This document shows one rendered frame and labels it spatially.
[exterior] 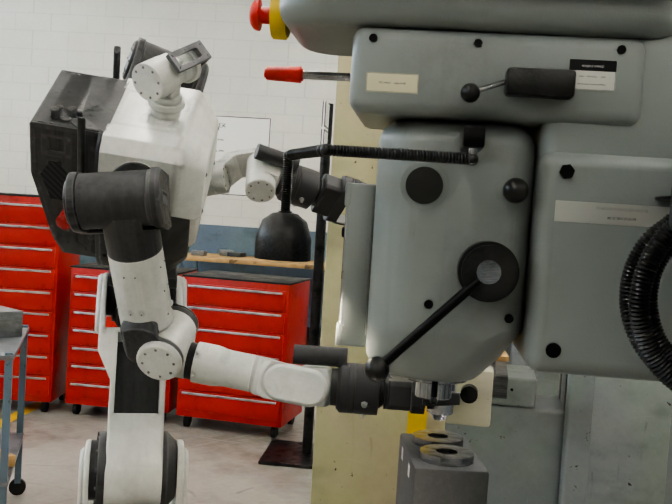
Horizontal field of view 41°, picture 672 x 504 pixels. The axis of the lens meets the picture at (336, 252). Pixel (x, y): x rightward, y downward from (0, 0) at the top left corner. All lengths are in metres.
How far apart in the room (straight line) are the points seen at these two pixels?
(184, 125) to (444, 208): 0.66
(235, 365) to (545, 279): 0.68
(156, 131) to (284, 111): 8.78
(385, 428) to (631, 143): 2.02
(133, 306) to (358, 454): 1.60
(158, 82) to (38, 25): 9.77
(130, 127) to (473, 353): 0.76
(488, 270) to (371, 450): 2.00
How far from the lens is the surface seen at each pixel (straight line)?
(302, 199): 1.96
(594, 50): 1.08
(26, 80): 11.26
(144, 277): 1.50
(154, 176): 1.43
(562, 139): 1.08
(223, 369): 1.58
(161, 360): 1.55
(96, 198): 1.44
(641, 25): 1.09
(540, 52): 1.07
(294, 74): 1.29
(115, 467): 1.73
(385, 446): 2.99
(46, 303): 6.29
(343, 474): 3.03
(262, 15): 1.20
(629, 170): 1.08
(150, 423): 1.75
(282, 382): 1.54
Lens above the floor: 1.52
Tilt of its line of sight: 3 degrees down
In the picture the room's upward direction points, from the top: 4 degrees clockwise
